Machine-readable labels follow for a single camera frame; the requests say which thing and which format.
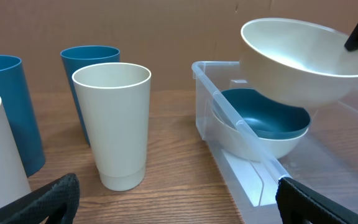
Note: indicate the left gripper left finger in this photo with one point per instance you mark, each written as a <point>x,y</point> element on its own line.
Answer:
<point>56,202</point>

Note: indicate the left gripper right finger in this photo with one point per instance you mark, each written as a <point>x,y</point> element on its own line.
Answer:
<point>298,204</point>

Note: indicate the cream bowl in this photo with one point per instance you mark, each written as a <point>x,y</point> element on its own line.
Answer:
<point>297,63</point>
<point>232,141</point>

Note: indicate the dark blue bowl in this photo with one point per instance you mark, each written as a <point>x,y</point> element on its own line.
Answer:
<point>267,118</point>

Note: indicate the clear plastic storage container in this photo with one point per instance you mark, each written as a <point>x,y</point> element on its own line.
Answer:
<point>325,160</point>

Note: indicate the cream tall cup right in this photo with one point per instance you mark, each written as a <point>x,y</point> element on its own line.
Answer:
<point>114,99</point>

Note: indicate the dark blue tall cup left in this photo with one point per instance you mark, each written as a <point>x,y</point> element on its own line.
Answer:
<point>20,113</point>

